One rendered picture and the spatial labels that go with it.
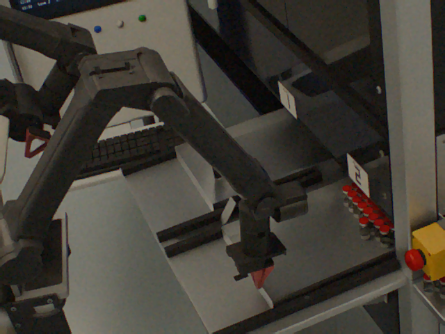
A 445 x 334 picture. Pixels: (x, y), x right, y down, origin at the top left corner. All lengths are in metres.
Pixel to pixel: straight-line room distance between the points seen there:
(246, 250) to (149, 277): 1.54
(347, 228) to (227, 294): 0.30
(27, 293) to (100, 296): 1.51
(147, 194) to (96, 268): 1.23
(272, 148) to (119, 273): 1.24
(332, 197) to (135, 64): 0.82
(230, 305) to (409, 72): 0.61
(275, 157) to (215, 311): 0.50
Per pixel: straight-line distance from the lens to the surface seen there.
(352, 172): 1.84
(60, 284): 1.69
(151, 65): 1.28
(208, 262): 1.88
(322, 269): 1.82
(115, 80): 1.25
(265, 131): 2.22
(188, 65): 2.45
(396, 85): 1.51
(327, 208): 1.96
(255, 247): 1.66
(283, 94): 2.09
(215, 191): 2.06
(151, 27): 2.38
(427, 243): 1.64
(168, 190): 2.10
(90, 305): 3.17
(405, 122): 1.54
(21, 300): 1.68
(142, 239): 3.37
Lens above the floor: 2.13
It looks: 36 degrees down
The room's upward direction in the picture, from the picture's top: 12 degrees counter-clockwise
